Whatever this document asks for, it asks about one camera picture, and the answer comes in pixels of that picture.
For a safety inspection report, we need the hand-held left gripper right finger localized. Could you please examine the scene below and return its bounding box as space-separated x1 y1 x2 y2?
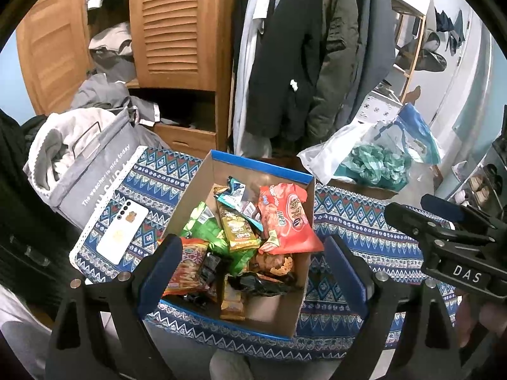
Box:
324 234 462 380

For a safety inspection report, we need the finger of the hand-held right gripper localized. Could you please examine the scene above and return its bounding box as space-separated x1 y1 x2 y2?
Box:
384 203 490 247
420 194 467 225

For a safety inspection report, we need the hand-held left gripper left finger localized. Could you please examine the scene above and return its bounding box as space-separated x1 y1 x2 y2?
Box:
43 233 183 380

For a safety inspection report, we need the orange and green snack packet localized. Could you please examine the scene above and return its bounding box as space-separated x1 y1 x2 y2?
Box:
158 237 210 295

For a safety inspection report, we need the small black snack packet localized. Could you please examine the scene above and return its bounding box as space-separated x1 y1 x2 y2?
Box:
198 253 222 283

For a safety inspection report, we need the large orange snack packet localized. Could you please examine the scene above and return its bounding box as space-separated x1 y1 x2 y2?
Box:
249 251 296 278

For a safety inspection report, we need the short gold snack packet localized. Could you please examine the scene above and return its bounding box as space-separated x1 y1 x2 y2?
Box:
220 275 247 321

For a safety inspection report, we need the red-orange snack packet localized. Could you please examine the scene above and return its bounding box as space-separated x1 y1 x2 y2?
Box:
257 183 324 255

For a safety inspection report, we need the blue cardboard box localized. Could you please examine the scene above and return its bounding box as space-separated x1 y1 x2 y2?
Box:
158 149 315 341

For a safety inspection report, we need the long gold snack packet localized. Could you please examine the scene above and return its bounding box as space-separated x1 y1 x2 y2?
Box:
216 198 262 251

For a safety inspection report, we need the teal snack packet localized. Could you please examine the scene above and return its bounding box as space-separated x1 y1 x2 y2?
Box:
222 178 248 206

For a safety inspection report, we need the person's right hand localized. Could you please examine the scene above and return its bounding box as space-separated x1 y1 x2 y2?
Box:
455 291 507 339

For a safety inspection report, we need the shoe rack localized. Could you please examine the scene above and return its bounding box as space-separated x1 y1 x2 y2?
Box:
447 107 507 214

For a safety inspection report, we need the brown cardboard box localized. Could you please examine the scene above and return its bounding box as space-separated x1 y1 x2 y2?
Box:
329 178 399 200

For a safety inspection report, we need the white smartphone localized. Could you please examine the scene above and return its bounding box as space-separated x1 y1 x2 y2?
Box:
96 199 149 265

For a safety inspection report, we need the blue patterned tablecloth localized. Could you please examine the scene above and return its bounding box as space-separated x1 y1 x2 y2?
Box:
69 146 462 351

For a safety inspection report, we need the teal cloth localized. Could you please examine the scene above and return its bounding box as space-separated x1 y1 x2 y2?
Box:
335 144 413 191

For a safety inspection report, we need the blue plastic bag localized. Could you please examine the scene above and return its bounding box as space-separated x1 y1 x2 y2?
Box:
390 103 442 167

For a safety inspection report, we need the white plastic bag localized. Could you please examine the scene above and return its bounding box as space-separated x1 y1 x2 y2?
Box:
297 121 381 185

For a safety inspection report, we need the white door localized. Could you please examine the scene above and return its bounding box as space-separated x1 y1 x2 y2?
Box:
432 4 492 135

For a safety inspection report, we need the grey laundry basket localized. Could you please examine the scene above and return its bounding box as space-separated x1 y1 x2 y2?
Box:
24 107 139 230

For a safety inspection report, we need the black bag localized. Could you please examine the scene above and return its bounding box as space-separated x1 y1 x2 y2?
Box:
0 107 80 317

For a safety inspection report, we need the grey hat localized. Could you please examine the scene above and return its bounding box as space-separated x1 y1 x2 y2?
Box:
394 32 448 73

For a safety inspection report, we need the wooden shelf rack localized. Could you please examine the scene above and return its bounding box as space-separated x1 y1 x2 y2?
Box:
378 0 432 104

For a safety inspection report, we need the olive coat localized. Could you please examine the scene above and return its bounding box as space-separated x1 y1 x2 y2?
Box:
307 0 359 137

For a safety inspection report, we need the grey-blue coat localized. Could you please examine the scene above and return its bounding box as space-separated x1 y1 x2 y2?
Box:
349 0 397 115

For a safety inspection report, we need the hanging blue garment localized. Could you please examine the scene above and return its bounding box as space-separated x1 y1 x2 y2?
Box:
433 6 466 56

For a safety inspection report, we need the pile of grey clothes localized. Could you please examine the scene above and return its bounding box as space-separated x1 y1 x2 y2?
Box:
71 22 163 127

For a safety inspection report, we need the light shirt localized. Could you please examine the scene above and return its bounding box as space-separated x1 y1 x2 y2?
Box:
232 0 286 157

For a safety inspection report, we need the black coat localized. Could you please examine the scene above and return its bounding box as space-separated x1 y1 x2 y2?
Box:
247 0 323 139

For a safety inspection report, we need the wooden louvred wardrobe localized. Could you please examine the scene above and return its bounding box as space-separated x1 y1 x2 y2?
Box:
16 0 238 159

